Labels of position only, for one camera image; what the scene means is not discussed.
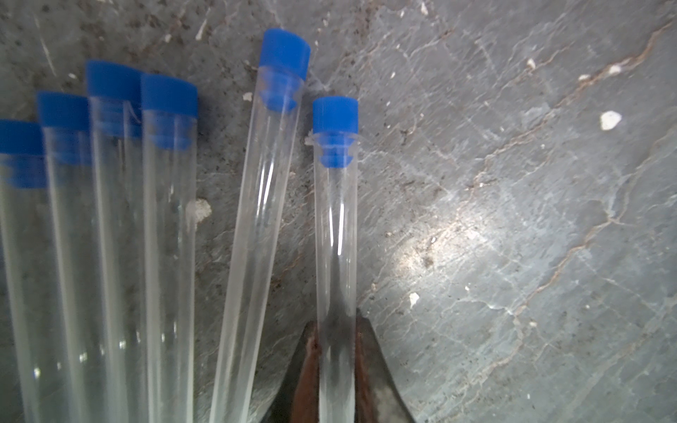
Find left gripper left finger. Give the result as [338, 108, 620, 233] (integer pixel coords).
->
[259, 321, 317, 423]

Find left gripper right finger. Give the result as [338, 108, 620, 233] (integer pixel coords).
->
[354, 310, 414, 423]

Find blue stopper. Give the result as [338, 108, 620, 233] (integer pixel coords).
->
[86, 60, 142, 139]
[141, 73, 199, 151]
[36, 91, 93, 166]
[312, 96, 359, 168]
[1, 119, 48, 189]
[258, 28, 311, 113]

